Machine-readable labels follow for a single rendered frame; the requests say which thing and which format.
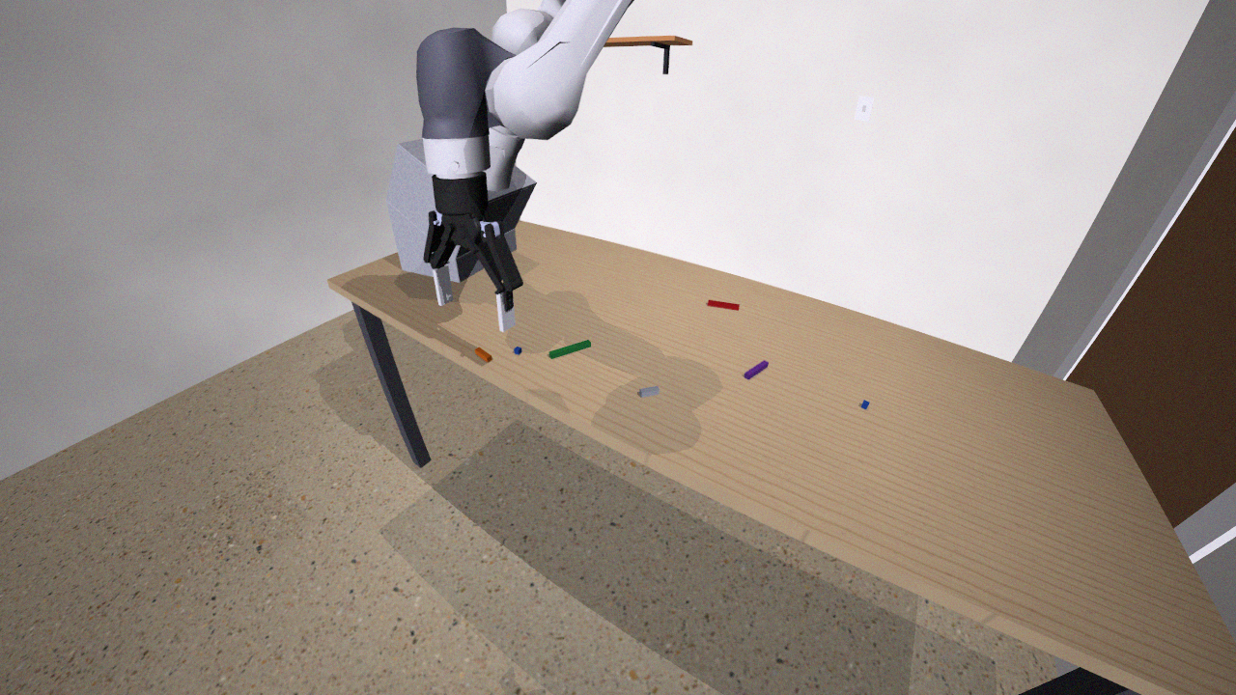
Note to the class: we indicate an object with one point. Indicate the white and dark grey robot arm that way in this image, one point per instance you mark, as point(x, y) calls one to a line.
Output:
point(536, 94)

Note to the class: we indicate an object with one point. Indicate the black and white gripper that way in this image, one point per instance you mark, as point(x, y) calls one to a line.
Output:
point(467, 200)

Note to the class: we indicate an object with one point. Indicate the purple rod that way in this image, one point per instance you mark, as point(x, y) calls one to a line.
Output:
point(756, 370)

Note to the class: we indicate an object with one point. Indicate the green rod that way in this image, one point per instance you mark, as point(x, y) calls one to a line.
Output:
point(569, 349)

